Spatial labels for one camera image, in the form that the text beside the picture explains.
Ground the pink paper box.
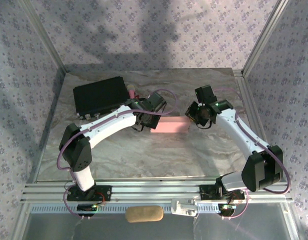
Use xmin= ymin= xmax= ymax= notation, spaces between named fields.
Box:
xmin=150 ymin=115 xmax=190 ymax=134

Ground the black hard case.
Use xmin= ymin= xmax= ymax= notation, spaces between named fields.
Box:
xmin=72 ymin=76 xmax=128 ymax=120

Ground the tan sponge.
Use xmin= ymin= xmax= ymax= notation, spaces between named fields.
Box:
xmin=125 ymin=205 xmax=164 ymax=223

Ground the small circuit board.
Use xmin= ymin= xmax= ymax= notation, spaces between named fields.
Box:
xmin=77 ymin=203 xmax=97 ymax=217
xmin=218 ymin=203 xmax=237 ymax=216

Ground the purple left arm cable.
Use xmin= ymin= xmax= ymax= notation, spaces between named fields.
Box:
xmin=57 ymin=88 xmax=180 ymax=221

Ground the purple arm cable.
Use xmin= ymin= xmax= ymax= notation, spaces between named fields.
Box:
xmin=213 ymin=87 xmax=292 ymax=221
xmin=57 ymin=88 xmax=180 ymax=221

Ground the aluminium side rail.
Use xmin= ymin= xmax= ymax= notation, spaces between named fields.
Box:
xmin=233 ymin=69 xmax=277 ymax=171

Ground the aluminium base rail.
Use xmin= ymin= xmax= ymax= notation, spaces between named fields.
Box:
xmin=20 ymin=178 xmax=294 ymax=203

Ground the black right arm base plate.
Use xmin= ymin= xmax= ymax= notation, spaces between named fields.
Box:
xmin=199 ymin=184 xmax=246 ymax=201

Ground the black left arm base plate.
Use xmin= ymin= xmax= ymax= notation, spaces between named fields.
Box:
xmin=66 ymin=185 xmax=112 ymax=202

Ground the white plastic bracket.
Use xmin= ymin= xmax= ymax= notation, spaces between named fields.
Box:
xmin=170 ymin=198 xmax=198 ymax=216

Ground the grey slotted cable duct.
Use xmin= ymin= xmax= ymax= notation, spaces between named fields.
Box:
xmin=30 ymin=203 xmax=223 ymax=213

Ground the aluminium frame post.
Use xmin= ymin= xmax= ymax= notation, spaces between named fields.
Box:
xmin=21 ymin=0 xmax=67 ymax=73
xmin=242 ymin=0 xmax=291 ymax=76

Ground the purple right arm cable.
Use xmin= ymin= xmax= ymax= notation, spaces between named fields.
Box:
xmin=213 ymin=87 xmax=292 ymax=221

